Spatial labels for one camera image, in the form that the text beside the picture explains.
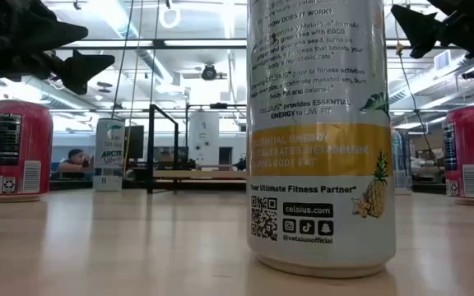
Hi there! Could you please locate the dark computer monitor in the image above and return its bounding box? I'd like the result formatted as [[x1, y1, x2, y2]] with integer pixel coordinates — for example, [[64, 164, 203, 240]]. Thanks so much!
[[123, 125, 145, 160]]

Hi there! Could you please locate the yellow and black hanging cord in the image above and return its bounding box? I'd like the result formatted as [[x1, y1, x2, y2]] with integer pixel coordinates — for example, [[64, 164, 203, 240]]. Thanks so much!
[[392, 16, 444, 173]]

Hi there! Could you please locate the white pineapple Celsius can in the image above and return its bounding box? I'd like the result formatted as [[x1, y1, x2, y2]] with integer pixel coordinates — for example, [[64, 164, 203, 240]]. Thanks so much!
[[246, 0, 397, 280]]

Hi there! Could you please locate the white ceiling air vent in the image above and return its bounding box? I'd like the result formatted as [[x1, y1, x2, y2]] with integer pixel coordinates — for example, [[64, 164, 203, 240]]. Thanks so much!
[[433, 49, 452, 72]]

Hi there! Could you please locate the thin dark hanging cable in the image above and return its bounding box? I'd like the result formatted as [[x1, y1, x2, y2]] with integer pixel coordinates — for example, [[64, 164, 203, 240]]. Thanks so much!
[[149, 0, 160, 108], [110, 0, 135, 120]]

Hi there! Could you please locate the white hanging ring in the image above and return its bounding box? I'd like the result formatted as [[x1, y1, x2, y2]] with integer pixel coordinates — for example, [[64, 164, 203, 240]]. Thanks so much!
[[158, 3, 181, 29]]

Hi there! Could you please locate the thin yellow hanging cable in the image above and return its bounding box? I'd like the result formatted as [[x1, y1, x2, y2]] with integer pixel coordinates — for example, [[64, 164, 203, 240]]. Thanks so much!
[[123, 0, 145, 172]]

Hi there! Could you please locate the person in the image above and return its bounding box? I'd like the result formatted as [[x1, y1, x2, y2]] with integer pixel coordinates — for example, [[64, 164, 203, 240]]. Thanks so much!
[[58, 148, 95, 173]]

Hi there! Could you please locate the black-framed wooden shelf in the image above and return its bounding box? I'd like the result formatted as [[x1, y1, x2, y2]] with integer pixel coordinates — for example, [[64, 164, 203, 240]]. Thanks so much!
[[146, 104, 249, 195]]

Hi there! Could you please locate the blue Red Bull can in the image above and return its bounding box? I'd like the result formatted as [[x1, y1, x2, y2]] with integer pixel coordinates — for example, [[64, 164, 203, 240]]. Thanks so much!
[[391, 128, 414, 195]]

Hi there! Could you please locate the round black ceiling camera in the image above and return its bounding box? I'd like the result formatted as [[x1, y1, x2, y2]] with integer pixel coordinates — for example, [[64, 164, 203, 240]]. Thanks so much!
[[201, 63, 218, 81]]

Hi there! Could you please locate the overhead frame bar with lights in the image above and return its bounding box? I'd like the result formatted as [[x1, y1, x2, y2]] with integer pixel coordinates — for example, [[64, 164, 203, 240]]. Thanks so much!
[[55, 38, 452, 51]]

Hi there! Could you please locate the white Arctic Vibe Celsius can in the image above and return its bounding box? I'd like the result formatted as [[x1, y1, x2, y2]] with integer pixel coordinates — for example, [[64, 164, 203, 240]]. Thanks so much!
[[92, 118, 126, 192]]

